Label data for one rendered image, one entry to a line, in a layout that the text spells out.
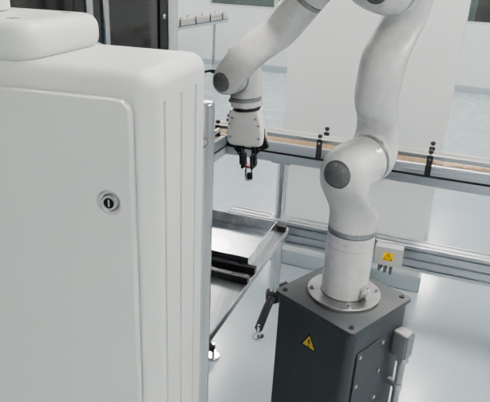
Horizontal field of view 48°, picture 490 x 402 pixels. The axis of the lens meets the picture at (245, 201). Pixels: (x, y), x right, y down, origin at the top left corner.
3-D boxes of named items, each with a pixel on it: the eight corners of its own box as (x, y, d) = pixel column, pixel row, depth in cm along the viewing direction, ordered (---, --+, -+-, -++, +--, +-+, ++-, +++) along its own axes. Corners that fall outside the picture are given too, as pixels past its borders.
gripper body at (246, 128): (223, 105, 148) (225, 146, 152) (259, 108, 144) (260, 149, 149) (234, 99, 154) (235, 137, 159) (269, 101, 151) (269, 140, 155)
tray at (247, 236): (139, 244, 163) (138, 233, 161) (179, 211, 185) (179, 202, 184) (247, 269, 152) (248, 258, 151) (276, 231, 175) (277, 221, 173)
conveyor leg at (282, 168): (262, 304, 282) (271, 159, 252) (267, 295, 290) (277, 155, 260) (278, 308, 279) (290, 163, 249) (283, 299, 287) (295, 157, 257)
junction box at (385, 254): (373, 263, 247) (375, 245, 244) (374, 258, 252) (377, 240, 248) (400, 269, 244) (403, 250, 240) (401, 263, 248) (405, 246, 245)
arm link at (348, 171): (384, 229, 141) (398, 138, 132) (350, 255, 127) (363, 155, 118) (341, 215, 147) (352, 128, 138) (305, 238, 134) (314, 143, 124)
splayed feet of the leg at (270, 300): (247, 339, 267) (249, 314, 261) (278, 288, 310) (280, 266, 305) (263, 343, 264) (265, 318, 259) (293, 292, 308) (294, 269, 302)
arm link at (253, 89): (249, 101, 142) (267, 93, 149) (247, 49, 137) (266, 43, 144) (222, 98, 147) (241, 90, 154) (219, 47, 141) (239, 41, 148)
